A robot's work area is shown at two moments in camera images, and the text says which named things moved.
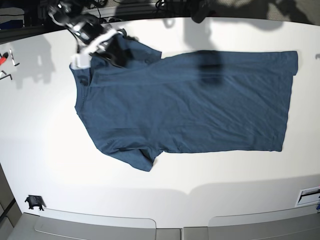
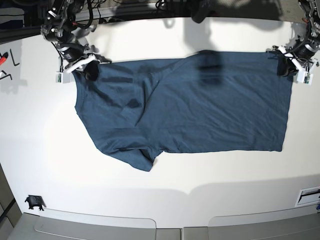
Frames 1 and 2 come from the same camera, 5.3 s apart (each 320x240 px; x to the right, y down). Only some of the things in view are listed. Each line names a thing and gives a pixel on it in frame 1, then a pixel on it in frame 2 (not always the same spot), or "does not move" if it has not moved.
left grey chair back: x=51 y=224 does not move
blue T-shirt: x=198 y=101 does not move
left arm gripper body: x=91 y=35 -> x=77 y=55
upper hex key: x=14 y=64 does not move
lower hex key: x=8 y=75 does not move
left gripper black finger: x=119 y=50 -> x=91 y=70
